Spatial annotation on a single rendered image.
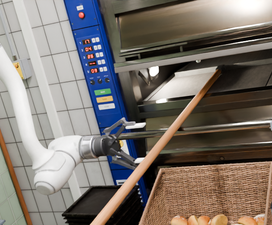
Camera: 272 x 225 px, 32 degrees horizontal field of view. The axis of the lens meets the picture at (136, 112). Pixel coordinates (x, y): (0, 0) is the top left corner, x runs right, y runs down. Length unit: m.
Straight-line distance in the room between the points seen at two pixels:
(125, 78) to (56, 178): 0.77
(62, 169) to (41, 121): 0.92
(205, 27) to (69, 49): 0.71
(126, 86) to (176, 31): 0.38
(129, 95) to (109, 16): 0.39
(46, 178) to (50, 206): 1.17
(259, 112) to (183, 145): 0.39
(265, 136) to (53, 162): 0.97
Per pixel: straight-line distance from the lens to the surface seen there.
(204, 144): 2.26
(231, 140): 2.23
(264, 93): 2.14
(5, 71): 1.78
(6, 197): 2.87
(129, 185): 1.43
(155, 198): 2.30
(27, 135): 1.74
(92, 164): 2.58
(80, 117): 2.49
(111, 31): 2.27
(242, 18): 2.06
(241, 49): 1.95
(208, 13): 2.11
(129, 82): 2.30
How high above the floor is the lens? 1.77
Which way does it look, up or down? 16 degrees down
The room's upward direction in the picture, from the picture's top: 14 degrees counter-clockwise
